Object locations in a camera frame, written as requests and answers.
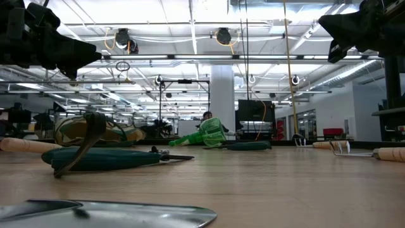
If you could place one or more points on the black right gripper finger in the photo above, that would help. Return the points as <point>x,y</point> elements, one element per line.
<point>351,27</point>
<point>337,52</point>

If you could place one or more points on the beige green-trimmed gardening bag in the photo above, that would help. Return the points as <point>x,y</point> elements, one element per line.
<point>69,131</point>

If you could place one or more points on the green plastic spray bottle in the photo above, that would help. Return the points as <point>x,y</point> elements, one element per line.
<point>210,133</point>

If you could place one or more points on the monitor with black stand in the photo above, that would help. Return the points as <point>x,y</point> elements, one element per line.
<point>392,85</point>

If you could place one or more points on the small dark ceiling reel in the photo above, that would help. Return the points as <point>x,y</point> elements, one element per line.
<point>134,47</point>

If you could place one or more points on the dark background workstation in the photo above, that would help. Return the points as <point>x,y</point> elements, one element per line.
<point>19,115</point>

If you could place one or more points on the grey side desk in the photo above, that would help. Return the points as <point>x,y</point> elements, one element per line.
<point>389,111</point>

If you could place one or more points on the red box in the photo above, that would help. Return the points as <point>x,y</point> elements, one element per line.
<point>333,131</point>

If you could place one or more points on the red bin stack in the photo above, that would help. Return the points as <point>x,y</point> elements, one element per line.
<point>280,130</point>

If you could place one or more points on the black equipment cabinet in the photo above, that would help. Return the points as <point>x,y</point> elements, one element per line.
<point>253,111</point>

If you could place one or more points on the white building pillar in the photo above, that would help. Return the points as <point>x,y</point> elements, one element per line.
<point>222,92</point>

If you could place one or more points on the person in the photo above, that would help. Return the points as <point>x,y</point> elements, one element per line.
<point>207,115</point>

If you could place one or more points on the black background rig frame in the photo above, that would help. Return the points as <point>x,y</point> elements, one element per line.
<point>185,81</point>

